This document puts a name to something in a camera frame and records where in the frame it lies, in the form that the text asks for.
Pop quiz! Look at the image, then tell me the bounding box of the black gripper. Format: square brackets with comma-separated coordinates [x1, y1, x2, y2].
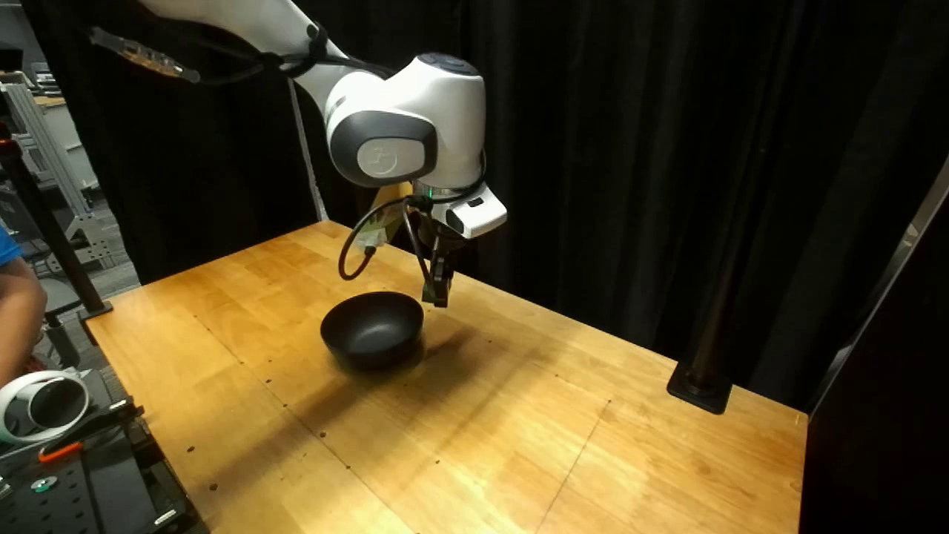
[399, 190, 464, 309]

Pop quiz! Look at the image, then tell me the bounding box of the person forearm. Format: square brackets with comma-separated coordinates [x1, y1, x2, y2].
[0, 259, 47, 389]

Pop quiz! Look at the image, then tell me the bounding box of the black bowl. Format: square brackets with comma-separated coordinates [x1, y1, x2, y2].
[319, 288, 428, 374]

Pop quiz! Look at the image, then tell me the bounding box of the black curtain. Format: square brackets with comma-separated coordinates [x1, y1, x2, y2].
[19, 0, 949, 413]

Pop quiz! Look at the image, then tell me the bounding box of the black pole with base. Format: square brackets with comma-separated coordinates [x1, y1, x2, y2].
[664, 195, 753, 414]

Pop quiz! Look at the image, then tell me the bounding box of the black pegboard cart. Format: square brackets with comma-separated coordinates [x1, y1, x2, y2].
[0, 365, 210, 534]

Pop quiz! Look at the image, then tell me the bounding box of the grey metal rack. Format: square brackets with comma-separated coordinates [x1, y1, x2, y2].
[0, 69, 112, 262]

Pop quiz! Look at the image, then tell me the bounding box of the blue shirt sleeve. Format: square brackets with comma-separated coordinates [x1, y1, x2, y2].
[0, 219, 28, 270]

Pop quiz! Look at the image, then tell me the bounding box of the white VR controller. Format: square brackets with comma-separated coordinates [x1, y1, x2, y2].
[0, 367, 95, 448]

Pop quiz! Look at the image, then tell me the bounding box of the black side panel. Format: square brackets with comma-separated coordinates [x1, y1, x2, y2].
[799, 158, 949, 534]

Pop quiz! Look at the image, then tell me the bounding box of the yellowish cable plug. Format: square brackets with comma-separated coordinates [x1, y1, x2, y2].
[357, 177, 416, 251]

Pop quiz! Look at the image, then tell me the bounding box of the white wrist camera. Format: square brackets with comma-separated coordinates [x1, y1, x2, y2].
[443, 190, 510, 242]

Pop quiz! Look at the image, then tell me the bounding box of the black looped cable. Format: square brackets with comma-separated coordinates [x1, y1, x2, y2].
[336, 192, 411, 284]

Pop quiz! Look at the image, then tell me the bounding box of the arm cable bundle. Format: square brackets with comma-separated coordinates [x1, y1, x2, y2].
[86, 23, 332, 91]

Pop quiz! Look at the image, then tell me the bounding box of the black stand post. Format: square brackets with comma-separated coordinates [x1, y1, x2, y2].
[0, 137, 115, 321]

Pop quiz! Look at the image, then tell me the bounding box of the orange handled tool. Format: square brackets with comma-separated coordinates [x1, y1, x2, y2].
[35, 438, 89, 469]

